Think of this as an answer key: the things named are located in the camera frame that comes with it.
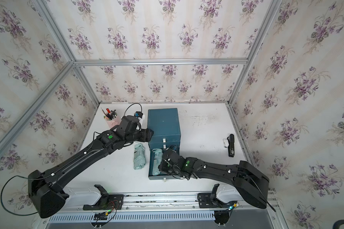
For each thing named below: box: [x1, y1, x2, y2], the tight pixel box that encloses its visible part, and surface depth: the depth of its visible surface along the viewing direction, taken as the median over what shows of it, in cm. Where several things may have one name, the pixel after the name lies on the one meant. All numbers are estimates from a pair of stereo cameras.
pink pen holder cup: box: [103, 111, 122, 129], surface depth 99 cm
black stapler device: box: [222, 133, 235, 158], surface depth 93 cm
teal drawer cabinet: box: [147, 107, 182, 181], surface depth 81 cm
